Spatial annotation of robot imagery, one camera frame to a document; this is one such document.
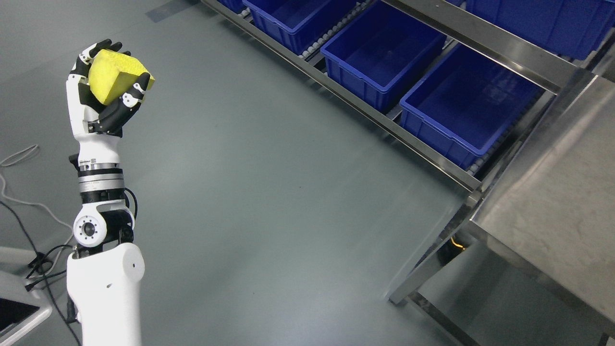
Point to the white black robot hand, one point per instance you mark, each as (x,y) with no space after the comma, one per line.
(98,127)

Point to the yellow foam block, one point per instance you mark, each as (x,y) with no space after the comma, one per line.
(113,73)

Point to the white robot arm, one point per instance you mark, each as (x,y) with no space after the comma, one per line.
(105,270)

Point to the metal shelf rack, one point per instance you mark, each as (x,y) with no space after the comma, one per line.
(548,71)

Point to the blue bin upper shelf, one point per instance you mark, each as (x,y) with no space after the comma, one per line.
(573,28)

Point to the blue bin lower left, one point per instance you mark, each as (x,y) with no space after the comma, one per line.
(381,54)

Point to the blue bin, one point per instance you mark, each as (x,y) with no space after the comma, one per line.
(381,54)
(464,104)

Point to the blue bin lower right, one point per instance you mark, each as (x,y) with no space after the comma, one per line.
(464,104)

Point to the stainless steel table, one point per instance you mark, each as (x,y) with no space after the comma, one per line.
(549,213)

